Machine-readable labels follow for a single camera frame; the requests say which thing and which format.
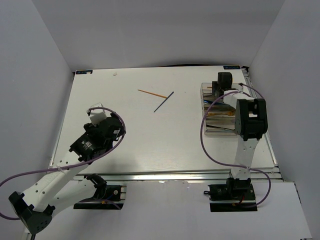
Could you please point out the blue label sticker right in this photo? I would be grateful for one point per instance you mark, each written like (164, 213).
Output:
(231, 67)

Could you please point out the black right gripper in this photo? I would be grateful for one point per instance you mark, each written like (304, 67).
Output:
(214, 85)

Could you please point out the gold fork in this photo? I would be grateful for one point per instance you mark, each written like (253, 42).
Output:
(229, 113)

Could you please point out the dark blue chopstick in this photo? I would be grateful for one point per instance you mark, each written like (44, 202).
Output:
(164, 101)

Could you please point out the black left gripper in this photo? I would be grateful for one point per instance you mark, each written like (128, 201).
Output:
(91, 129)

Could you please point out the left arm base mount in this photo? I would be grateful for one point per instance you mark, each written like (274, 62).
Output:
(106, 196)

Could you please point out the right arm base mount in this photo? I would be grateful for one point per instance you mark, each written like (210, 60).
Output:
(223, 201)

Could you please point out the blue iridescent knife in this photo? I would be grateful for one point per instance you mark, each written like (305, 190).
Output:
(208, 101)

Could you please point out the clear compartment organizer tray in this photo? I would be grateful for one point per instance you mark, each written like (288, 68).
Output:
(220, 120)

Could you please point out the blue label sticker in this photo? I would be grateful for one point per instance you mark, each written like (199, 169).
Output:
(84, 72)
(231, 67)

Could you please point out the blue label sticker left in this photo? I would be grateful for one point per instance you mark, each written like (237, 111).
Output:
(84, 72)

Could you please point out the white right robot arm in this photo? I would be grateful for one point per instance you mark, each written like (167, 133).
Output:
(250, 124)

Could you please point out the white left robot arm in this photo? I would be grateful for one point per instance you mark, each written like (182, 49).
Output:
(40, 203)

